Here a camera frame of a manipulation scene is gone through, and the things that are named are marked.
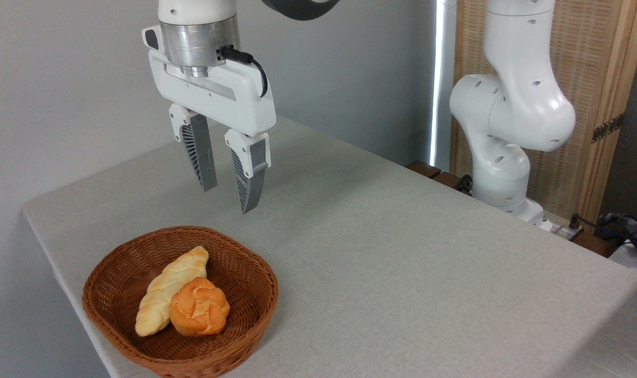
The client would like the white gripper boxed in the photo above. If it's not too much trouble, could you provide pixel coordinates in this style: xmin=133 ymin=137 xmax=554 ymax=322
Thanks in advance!
xmin=142 ymin=25 xmax=277 ymax=215

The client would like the round orange bread roll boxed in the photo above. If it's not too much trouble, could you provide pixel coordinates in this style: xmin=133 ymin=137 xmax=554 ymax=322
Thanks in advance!
xmin=169 ymin=277 xmax=231 ymax=337

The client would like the long braided pale bread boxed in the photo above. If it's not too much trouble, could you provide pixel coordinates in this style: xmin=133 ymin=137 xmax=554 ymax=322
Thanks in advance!
xmin=135 ymin=246 xmax=210 ymax=337

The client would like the brown wicker basket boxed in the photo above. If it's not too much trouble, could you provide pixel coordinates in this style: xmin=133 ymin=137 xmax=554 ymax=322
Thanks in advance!
xmin=82 ymin=226 xmax=280 ymax=378

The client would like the brown wooden block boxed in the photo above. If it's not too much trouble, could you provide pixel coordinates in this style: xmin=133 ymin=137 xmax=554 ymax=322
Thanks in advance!
xmin=433 ymin=172 xmax=472 ymax=196
xmin=405 ymin=160 xmax=442 ymax=180

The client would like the grey tablecloth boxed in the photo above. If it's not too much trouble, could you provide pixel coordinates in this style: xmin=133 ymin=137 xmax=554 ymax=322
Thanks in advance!
xmin=23 ymin=114 xmax=637 ymax=378

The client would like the metal screen hinge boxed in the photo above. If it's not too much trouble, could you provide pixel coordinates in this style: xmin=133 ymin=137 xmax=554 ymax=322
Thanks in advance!
xmin=591 ymin=113 xmax=625 ymax=144

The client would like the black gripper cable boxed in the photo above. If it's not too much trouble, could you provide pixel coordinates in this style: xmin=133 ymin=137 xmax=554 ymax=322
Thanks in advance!
xmin=218 ymin=46 xmax=269 ymax=98

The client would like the white vertical frame strip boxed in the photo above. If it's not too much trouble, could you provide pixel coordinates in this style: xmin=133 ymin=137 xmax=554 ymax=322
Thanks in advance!
xmin=429 ymin=0 xmax=458 ymax=172

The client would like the black power cable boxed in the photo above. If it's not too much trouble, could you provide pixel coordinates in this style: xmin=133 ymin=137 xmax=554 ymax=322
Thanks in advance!
xmin=569 ymin=212 xmax=637 ymax=248

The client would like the blue grey cable bundle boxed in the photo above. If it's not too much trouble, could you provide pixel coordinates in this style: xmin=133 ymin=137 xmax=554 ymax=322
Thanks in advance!
xmin=596 ymin=211 xmax=637 ymax=274

